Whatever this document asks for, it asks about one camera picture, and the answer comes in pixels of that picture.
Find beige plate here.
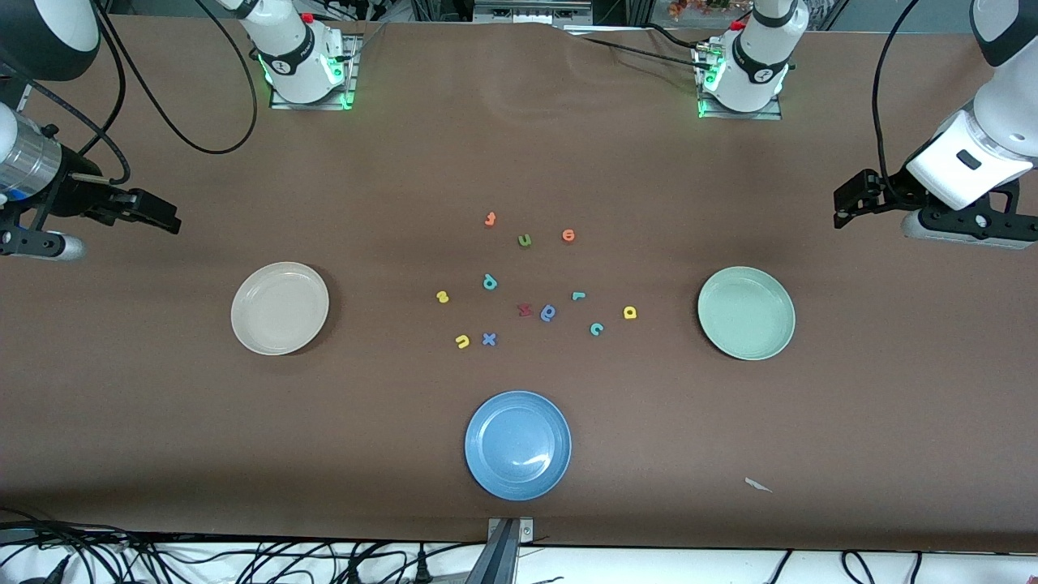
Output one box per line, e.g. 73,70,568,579
230,261,331,356

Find green plate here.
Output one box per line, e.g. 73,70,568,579
697,266,796,361

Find orange flowers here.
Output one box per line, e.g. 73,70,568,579
667,0,751,20

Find blue plate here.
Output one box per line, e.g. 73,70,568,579
464,390,573,501

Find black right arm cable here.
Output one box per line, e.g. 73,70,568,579
16,0,259,186

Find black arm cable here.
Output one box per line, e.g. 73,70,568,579
16,0,259,186
871,0,925,204

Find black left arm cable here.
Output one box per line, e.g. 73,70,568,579
871,0,925,204

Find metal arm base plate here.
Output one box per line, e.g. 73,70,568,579
269,34,358,111
696,41,784,122

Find black cable across table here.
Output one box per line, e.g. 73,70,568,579
568,24,708,70

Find thick black floor cable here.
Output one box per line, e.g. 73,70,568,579
0,507,163,584

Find aluminium frame profile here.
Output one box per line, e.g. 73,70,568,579
473,0,594,27

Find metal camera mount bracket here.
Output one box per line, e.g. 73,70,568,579
466,517,535,584

